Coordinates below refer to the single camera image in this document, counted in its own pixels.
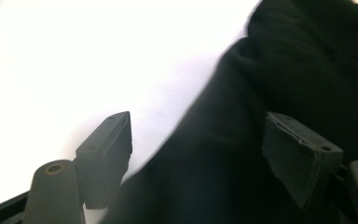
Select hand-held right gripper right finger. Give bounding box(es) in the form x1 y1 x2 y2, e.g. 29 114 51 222
261 111 345 210

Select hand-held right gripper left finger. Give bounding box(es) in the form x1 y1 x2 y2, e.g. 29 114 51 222
75 110 134 210

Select black shorts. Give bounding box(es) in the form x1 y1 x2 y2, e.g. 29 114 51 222
101 0 358 224

